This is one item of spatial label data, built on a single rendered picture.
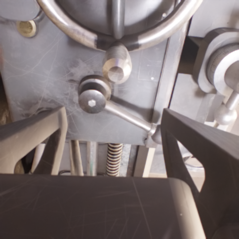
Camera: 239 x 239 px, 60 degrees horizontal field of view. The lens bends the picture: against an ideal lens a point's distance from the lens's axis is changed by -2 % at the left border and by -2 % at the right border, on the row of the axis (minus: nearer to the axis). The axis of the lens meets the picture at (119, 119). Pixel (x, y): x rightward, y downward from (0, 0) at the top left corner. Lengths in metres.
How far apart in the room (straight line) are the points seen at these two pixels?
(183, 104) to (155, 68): 0.09
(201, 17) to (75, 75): 0.21
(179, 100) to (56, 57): 0.22
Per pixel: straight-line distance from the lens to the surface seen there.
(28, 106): 0.43
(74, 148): 0.46
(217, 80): 0.32
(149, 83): 0.37
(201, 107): 0.41
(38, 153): 0.42
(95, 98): 0.33
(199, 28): 0.35
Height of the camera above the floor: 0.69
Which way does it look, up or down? 3 degrees up
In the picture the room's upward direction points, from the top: 95 degrees clockwise
